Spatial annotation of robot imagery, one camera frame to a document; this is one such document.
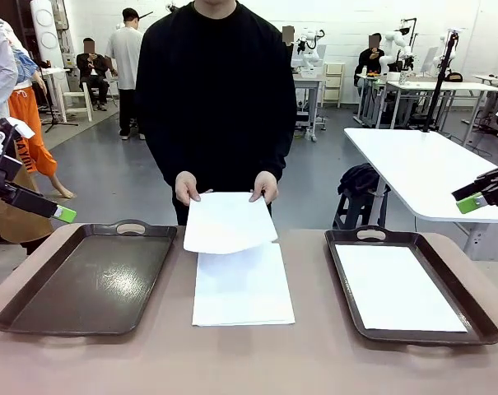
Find white A4 paper sheet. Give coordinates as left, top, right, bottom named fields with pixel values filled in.
left=333, top=244, right=468, bottom=332
left=183, top=191, right=279, bottom=255

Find person's right forearm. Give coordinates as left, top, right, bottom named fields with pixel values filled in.
left=143, top=131, right=192, bottom=190

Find person's left forearm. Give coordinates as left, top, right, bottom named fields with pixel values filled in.
left=258, top=131, right=297, bottom=184

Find person's right hand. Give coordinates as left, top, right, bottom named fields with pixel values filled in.
left=175, top=171, right=213, bottom=207

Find person's left hand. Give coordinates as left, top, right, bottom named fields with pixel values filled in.
left=248, top=170, right=280, bottom=206

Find mannequin in orange trousers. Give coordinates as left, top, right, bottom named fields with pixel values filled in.
left=7, top=30, right=76, bottom=199

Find black floor stand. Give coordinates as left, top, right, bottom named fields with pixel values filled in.
left=36, top=61, right=79, bottom=133

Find brown plastic serving tray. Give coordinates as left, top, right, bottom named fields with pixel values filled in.
left=0, top=219, right=179, bottom=337
left=324, top=225, right=498, bottom=346

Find black tripod stand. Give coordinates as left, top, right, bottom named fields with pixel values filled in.
left=421, top=29, right=466, bottom=133

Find long white desk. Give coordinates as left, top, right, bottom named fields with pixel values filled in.
left=355, top=73, right=498, bottom=148

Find white chair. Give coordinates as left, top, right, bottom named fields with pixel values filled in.
left=63, top=80, right=94, bottom=123

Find black stool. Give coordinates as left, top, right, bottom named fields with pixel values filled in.
left=333, top=192, right=392, bottom=230

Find computer monitor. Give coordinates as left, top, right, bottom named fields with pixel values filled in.
left=420, top=45, right=440, bottom=76

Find seated person black jacket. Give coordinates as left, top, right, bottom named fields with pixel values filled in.
left=76, top=37, right=112, bottom=112

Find white tower air conditioner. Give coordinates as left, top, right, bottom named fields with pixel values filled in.
left=29, top=0, right=65, bottom=69

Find seated person dark clothes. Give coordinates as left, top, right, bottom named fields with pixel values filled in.
left=354, top=33, right=388, bottom=90

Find white drawer cabinet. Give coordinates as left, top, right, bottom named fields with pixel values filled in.
left=322, top=62, right=347, bottom=109

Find white rolling stand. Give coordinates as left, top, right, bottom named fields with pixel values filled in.
left=291, top=65, right=328, bottom=143

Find person in black sweater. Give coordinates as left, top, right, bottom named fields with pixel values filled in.
left=135, top=0, right=298, bottom=226

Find white A4 paper stack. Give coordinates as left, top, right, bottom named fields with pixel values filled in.
left=192, top=242, right=296, bottom=328

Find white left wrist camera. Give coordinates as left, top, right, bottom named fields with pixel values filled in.
left=0, top=117, right=35, bottom=150

